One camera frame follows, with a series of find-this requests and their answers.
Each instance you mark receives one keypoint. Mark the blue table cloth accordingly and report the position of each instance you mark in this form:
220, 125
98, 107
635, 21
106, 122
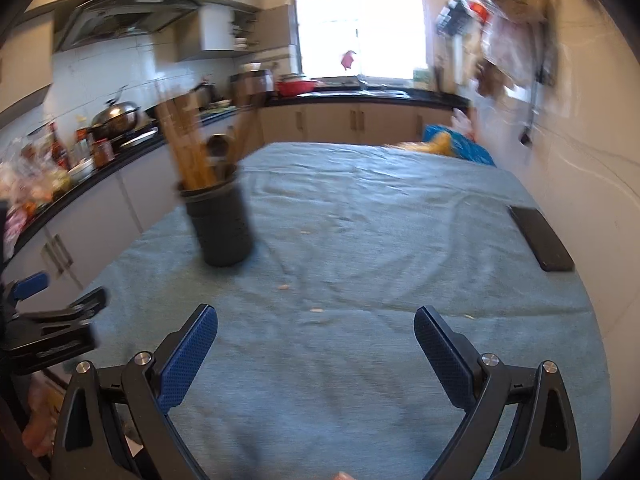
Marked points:
375, 240

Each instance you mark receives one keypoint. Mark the blue plastic bag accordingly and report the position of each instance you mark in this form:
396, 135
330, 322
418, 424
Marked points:
465, 147

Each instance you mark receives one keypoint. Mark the upper kitchen cabinets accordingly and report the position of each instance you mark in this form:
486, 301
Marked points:
220, 35

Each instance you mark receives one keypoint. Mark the yellow plastic bag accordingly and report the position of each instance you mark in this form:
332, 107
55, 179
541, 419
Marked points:
430, 146

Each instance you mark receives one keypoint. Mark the metal faucet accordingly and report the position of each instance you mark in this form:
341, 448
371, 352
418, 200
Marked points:
362, 80

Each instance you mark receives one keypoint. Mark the white pink plastic bag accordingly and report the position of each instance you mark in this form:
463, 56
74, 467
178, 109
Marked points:
462, 120

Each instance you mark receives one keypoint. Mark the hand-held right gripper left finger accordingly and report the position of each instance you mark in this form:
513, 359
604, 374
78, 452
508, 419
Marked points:
187, 355

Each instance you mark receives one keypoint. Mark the steel sink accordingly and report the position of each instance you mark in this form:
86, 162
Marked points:
380, 92

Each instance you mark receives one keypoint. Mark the pink cloth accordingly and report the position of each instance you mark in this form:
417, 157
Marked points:
347, 60

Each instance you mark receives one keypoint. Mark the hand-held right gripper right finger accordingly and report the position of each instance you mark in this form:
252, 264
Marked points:
445, 355

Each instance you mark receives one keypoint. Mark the beige lower kitchen cabinets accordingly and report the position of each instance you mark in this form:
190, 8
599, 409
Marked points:
340, 120

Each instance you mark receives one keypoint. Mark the sauce bottle with yellow cap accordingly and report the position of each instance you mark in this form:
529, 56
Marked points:
82, 142

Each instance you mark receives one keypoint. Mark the white tray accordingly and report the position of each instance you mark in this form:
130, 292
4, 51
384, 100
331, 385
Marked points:
137, 138

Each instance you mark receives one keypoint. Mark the white bowl with food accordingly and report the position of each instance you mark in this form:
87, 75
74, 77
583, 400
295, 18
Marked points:
82, 170

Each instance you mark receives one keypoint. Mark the steel pot with lid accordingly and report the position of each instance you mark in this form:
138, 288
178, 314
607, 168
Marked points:
117, 115

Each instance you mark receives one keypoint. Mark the red jar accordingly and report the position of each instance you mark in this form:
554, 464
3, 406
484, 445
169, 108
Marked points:
102, 152

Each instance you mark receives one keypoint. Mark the red basin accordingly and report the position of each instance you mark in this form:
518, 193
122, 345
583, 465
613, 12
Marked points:
295, 87

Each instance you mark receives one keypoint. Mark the black kitchen countertop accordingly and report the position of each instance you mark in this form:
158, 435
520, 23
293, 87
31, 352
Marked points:
350, 96

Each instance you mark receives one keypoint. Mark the hanging plastic bags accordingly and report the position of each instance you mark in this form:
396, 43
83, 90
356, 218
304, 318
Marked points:
505, 40

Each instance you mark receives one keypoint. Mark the range hood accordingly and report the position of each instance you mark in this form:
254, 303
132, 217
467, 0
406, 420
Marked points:
120, 20

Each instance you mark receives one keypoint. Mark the dark grey utensil holder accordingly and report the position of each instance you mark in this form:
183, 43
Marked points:
220, 230

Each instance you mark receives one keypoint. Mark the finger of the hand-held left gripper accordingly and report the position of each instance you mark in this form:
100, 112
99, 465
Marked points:
30, 285
60, 330

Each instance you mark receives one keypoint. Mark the silver kitchen appliance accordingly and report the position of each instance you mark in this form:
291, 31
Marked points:
250, 85

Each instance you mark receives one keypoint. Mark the black smartphone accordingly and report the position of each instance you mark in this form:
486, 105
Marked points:
540, 240

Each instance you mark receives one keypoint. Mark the kitchen window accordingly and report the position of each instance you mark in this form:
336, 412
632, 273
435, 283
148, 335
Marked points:
380, 25

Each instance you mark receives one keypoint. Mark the green box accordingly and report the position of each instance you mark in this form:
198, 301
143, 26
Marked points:
421, 80

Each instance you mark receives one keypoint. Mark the bundle of wooden chopsticks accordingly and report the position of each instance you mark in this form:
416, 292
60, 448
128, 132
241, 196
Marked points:
185, 150

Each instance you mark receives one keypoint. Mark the dark sauce bottle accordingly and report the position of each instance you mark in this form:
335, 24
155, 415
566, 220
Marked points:
59, 150

